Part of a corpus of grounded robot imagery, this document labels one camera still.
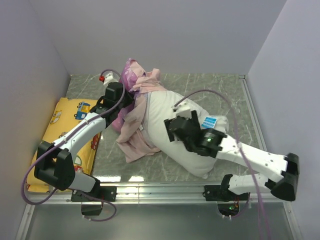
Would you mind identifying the aluminium rail frame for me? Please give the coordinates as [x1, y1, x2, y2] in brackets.
[14, 74, 303, 240]

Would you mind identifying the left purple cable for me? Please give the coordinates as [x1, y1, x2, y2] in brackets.
[20, 68, 126, 222]

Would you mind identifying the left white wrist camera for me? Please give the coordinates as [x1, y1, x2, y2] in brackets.
[99, 71, 118, 87]

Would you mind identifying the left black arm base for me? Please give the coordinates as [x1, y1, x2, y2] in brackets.
[70, 186, 117, 222]

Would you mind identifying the purple princess print pillowcase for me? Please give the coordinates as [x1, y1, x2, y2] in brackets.
[112, 58, 146, 133]

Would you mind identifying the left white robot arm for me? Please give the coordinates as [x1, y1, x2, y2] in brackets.
[34, 82, 134, 201]

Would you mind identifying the white pillow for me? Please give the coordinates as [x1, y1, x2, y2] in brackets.
[141, 91, 231, 180]

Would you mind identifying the purple cable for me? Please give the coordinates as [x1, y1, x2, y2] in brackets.
[173, 89, 271, 240]
[20, 68, 126, 222]

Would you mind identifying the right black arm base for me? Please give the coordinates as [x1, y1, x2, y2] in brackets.
[202, 185, 251, 220]

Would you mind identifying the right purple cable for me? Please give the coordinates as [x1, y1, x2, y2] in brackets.
[173, 89, 271, 240]

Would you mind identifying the yellow car print pillow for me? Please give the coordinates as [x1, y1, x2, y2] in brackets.
[27, 97, 106, 193]

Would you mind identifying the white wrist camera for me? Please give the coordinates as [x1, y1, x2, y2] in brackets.
[172, 102, 193, 119]
[99, 71, 118, 87]

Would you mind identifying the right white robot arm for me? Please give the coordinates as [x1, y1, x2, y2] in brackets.
[164, 110, 300, 202]

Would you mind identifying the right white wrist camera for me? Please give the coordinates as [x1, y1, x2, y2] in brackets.
[172, 102, 193, 119]

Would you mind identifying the pink pillowcase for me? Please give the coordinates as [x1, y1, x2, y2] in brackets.
[116, 68, 166, 163]

